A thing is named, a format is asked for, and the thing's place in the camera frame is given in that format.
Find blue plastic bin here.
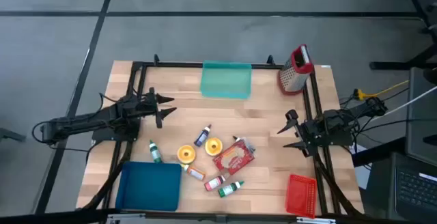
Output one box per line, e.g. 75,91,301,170
115,161,183,212

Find green food colouring bottle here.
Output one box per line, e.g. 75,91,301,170
148,139,163,164
217,180,245,198

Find yellow power cable with plug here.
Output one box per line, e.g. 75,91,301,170
353,79,410,101

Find black desk leg frame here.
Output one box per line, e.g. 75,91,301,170
368,0,437,71

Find silver metal bracket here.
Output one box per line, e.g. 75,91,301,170
105,212,146,224
296,216,337,224

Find pink food colouring bottle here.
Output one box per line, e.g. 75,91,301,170
203,175,227,192

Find teal translucent plastic tray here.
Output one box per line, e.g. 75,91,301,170
199,60,253,100

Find red snack packet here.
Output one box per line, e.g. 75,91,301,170
212,139,256,176

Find white cable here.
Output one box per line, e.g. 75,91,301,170
373,85,437,119

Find dark grey monitor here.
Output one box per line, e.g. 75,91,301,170
405,67,437,167

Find black metal rig frame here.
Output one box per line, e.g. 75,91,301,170
81,53,363,218

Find purple food colouring bottle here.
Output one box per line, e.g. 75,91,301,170
193,124,212,148

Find red mesh plastic basket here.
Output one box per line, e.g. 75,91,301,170
285,173,318,219

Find dark capped small bottle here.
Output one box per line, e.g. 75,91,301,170
232,135,256,153

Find black laptop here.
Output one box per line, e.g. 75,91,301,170
394,167,437,220

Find metal box grater red handle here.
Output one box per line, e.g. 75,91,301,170
277,44,315,96

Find orange food colouring bottle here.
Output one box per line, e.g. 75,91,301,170
180,163,207,182

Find grey chair foot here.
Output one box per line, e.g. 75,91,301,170
0,127,27,142

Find yellow tape roll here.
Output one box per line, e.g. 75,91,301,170
176,144,197,165
204,137,224,157

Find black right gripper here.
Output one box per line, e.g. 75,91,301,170
277,109,324,158

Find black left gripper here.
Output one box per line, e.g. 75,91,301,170
136,86,178,130

